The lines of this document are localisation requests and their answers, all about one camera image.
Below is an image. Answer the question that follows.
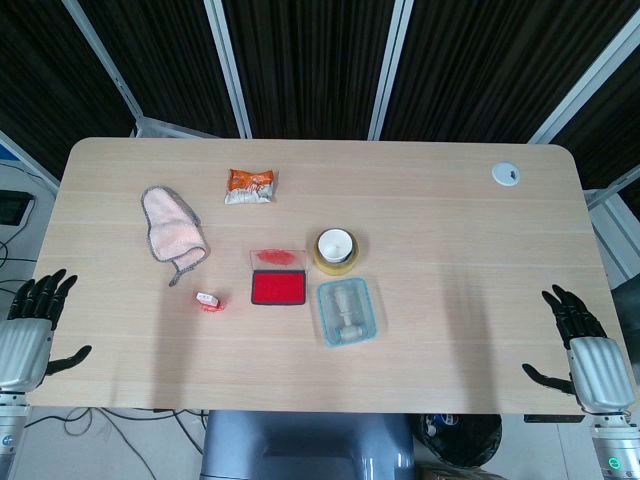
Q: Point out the black trash bin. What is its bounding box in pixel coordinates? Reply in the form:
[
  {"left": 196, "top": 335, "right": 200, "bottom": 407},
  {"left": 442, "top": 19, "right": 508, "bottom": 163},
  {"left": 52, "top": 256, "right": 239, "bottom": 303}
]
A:
[{"left": 418, "top": 413, "right": 503, "bottom": 470}]

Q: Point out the beige wooden stamp handle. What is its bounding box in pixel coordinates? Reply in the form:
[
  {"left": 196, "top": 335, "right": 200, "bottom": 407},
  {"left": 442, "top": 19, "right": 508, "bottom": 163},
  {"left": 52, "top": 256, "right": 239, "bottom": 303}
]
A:
[{"left": 331, "top": 287, "right": 364, "bottom": 345}]

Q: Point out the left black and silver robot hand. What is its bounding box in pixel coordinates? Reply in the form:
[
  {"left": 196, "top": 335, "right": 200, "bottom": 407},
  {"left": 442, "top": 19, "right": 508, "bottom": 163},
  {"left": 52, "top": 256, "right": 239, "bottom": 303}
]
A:
[{"left": 0, "top": 268, "right": 93, "bottom": 392}]

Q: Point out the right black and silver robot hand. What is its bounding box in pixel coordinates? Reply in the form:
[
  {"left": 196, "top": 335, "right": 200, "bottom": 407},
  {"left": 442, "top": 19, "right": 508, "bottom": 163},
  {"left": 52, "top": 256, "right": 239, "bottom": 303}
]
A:
[{"left": 521, "top": 284, "right": 639, "bottom": 415}]

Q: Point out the black electronic device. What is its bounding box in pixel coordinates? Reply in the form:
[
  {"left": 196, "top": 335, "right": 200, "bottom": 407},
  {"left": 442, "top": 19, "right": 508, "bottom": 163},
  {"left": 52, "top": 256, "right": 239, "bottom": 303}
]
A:
[{"left": 0, "top": 190, "right": 35, "bottom": 226}]

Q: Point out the red ink pad clear lid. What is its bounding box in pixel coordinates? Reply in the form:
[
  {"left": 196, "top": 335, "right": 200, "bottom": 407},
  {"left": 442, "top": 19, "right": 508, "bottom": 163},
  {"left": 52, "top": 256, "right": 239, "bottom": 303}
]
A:
[{"left": 248, "top": 247, "right": 308, "bottom": 306}]

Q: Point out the orange and white snack packet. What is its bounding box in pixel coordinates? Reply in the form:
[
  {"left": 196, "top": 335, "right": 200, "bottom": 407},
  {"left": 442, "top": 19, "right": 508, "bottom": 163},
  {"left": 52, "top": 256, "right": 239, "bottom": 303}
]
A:
[{"left": 223, "top": 168, "right": 280, "bottom": 205}]

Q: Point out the yellow tape roll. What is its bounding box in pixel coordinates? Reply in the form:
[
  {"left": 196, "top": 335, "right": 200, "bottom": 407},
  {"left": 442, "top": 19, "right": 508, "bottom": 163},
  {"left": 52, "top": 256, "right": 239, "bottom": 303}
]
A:
[{"left": 313, "top": 230, "right": 362, "bottom": 276}]

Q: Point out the pink cloth with grey trim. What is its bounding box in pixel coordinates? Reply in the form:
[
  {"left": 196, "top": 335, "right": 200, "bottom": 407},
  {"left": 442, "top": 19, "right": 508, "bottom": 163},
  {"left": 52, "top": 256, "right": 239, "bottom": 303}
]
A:
[{"left": 140, "top": 185, "right": 210, "bottom": 288}]

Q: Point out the white round cable grommet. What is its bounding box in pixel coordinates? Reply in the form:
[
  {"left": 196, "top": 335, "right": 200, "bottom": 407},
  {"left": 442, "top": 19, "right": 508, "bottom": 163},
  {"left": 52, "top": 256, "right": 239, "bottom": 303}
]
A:
[{"left": 490, "top": 161, "right": 522, "bottom": 187}]

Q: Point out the clear plastic box blue rim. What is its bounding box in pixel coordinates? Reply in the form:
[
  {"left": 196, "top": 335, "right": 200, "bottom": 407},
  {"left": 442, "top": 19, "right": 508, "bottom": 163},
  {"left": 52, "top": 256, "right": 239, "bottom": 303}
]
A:
[{"left": 316, "top": 278, "right": 380, "bottom": 349}]

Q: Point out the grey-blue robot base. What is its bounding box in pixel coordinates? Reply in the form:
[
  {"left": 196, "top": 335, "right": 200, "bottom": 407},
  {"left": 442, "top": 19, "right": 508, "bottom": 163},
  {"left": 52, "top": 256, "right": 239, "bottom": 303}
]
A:
[{"left": 199, "top": 410, "right": 416, "bottom": 480}]

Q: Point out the white aluminium frame post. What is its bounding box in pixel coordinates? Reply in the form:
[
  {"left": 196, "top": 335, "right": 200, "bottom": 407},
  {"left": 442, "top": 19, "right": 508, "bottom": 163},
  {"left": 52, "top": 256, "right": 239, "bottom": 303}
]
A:
[
  {"left": 203, "top": 0, "right": 253, "bottom": 139},
  {"left": 368, "top": 0, "right": 412, "bottom": 141},
  {"left": 62, "top": 0, "right": 147, "bottom": 124},
  {"left": 528, "top": 19, "right": 640, "bottom": 145}
]

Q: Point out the white paper cup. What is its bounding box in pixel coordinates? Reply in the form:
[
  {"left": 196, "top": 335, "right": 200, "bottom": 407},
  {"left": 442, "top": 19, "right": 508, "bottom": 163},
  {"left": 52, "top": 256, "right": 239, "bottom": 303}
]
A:
[{"left": 319, "top": 228, "right": 354, "bottom": 265}]

